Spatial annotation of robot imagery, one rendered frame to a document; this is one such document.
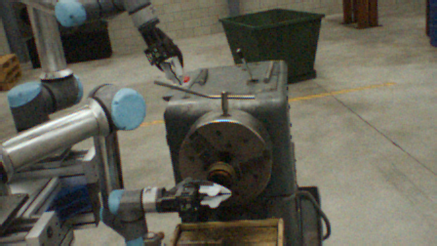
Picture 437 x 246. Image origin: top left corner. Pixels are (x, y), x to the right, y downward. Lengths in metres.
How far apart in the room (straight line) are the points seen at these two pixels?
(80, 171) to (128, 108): 0.52
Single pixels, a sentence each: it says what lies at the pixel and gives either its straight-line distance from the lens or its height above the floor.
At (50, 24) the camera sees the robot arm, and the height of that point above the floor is 1.58.
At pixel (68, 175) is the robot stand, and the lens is 1.89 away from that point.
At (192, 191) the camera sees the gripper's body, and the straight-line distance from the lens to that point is 1.45.
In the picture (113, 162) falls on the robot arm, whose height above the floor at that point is 1.18.
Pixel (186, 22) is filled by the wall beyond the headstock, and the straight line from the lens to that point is 11.67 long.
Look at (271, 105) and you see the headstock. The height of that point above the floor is 1.22.
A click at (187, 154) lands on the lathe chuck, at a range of 1.68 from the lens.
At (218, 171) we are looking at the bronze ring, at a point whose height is 1.11.
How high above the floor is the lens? 1.75
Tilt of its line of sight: 19 degrees down
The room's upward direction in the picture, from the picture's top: 8 degrees counter-clockwise
